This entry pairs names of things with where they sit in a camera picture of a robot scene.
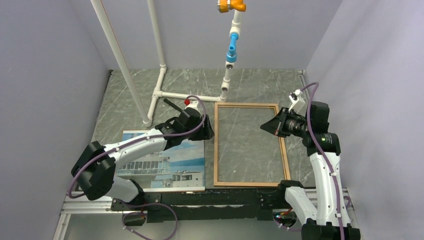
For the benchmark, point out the orange pipe fitting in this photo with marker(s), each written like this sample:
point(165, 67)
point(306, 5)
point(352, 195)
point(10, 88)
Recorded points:
point(224, 6)

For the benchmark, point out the blue pipe fitting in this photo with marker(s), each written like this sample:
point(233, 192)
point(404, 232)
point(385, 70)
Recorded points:
point(231, 55)

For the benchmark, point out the aluminium rail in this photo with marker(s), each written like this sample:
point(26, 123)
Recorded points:
point(86, 202)

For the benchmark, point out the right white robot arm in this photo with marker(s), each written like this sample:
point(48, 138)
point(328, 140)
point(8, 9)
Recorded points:
point(329, 219)

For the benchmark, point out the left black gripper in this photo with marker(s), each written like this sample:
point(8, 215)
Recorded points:
point(205, 133)

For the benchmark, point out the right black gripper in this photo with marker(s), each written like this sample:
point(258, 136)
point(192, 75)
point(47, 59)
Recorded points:
point(276, 125)

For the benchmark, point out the white pvc pipe stand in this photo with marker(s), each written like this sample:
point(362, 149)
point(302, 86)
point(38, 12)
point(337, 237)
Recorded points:
point(166, 49)

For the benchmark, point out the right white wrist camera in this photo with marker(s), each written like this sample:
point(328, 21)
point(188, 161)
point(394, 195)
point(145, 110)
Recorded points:
point(297, 101)

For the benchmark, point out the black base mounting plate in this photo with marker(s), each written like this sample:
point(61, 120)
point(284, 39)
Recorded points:
point(157, 213)

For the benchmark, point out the building photo print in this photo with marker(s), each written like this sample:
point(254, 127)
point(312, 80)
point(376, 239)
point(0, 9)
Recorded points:
point(178, 169)

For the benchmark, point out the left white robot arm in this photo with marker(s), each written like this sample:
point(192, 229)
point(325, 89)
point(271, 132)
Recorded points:
point(94, 171)

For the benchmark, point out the brown wooden picture frame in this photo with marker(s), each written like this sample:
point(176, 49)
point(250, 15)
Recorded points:
point(236, 105)

